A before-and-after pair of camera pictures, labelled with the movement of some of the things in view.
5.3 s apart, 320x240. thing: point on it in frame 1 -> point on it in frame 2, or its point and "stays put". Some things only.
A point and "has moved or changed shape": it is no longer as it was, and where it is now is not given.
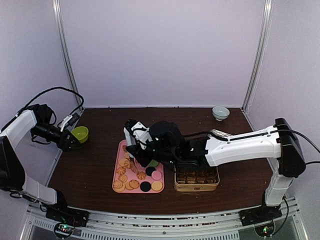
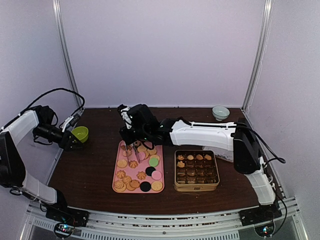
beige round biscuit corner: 156,185 stays put
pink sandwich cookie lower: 156,175 stays put
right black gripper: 136,152 -> 129,140
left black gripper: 64,144 stays put
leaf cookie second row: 135,165 has moved or changed shape
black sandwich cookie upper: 149,170 stays put
